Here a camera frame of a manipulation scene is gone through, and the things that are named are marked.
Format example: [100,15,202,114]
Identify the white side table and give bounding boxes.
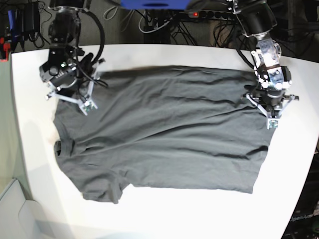
[0,179,55,239]

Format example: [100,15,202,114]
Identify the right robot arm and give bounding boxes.
[39,0,108,114]

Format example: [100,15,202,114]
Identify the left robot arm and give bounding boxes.
[228,0,299,128]

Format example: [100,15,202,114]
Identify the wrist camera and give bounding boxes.
[266,118,279,129]
[79,99,98,116]

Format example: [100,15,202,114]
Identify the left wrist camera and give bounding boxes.
[266,118,279,129]

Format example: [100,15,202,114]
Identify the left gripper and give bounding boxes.
[242,91,299,120]

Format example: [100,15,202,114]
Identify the blue box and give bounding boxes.
[120,0,190,10]

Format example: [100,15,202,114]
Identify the red clamp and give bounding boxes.
[0,37,11,62]

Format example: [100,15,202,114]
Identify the black power strip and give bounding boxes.
[188,10,235,21]

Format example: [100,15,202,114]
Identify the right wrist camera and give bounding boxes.
[79,99,98,116]

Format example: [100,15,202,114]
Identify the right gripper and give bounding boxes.
[44,58,105,107]

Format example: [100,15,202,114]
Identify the white cable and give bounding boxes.
[138,11,171,34]

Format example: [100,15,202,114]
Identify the dark grey t-shirt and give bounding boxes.
[54,66,274,204]

